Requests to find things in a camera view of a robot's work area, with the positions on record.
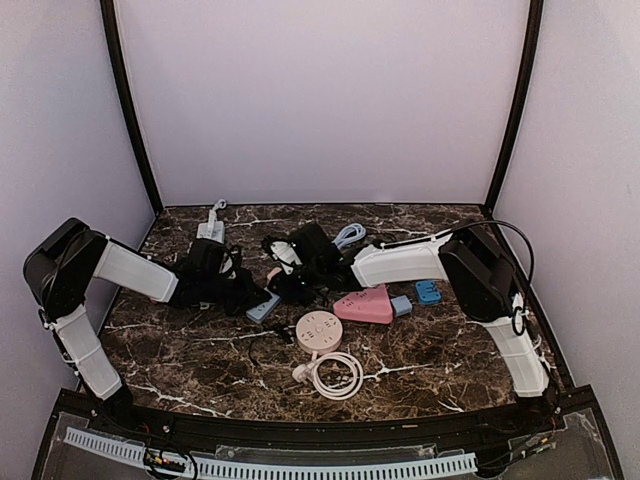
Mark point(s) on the pink cube plug adapter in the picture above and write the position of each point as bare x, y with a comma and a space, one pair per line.
273, 273

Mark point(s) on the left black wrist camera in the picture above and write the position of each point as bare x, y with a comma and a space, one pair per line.
210, 257

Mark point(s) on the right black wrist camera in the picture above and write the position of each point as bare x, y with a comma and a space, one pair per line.
308, 241

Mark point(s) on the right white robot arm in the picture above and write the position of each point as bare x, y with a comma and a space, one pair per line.
480, 274

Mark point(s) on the black frame post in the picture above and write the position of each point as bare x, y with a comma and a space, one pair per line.
126, 101
526, 66

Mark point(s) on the left black frame post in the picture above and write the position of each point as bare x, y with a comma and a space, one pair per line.
126, 101

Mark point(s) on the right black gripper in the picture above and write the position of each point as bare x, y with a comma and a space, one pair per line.
286, 291

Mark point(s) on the white power strip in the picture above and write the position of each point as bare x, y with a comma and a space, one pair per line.
214, 228

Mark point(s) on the pink triangular power socket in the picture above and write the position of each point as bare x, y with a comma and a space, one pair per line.
371, 305

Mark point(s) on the pink round power socket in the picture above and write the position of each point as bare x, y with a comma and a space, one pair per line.
319, 332

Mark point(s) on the light blue plug adapter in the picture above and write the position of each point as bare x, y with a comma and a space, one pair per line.
401, 306

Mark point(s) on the bright blue plug adapter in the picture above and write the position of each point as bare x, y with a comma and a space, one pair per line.
427, 293

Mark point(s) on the white slotted cable duct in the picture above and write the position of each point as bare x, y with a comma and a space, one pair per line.
269, 464

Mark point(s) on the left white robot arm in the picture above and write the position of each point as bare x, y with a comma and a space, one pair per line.
60, 270

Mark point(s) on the black front rail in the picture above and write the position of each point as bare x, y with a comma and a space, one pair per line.
486, 431

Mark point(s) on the right black frame post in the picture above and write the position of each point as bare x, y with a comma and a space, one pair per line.
526, 66

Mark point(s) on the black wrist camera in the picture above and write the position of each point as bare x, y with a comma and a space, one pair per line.
210, 257
308, 241

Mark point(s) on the grey blue power strip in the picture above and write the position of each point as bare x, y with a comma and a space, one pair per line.
260, 313

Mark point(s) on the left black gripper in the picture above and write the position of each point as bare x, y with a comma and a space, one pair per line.
246, 293

